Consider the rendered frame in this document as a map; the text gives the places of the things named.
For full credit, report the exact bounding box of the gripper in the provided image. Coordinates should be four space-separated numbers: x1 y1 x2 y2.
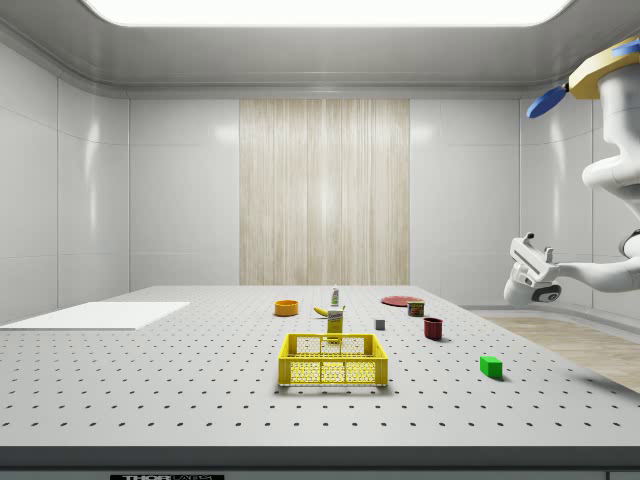
508 231 562 287

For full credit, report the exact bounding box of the drone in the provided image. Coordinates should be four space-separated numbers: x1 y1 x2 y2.
525 37 640 120

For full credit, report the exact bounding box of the yellow carton box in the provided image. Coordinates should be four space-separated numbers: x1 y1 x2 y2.
327 308 345 343

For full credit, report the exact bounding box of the yellow basket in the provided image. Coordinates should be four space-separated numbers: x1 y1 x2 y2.
277 332 390 389

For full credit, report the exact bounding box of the white board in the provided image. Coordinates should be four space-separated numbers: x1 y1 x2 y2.
0 301 192 331

